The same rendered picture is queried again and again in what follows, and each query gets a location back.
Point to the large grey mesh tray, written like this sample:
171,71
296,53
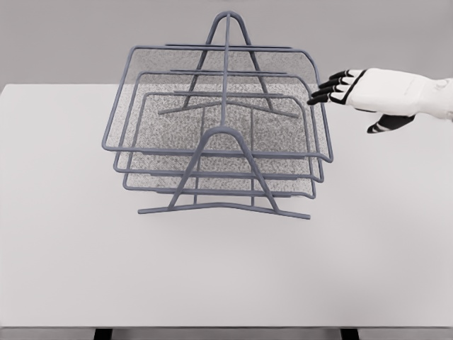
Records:
159,63

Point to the small grey mesh tray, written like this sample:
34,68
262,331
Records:
152,185

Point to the medium grey mesh tray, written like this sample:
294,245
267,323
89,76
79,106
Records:
153,165

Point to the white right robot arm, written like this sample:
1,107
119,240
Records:
437,97

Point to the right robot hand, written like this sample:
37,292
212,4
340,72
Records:
382,90

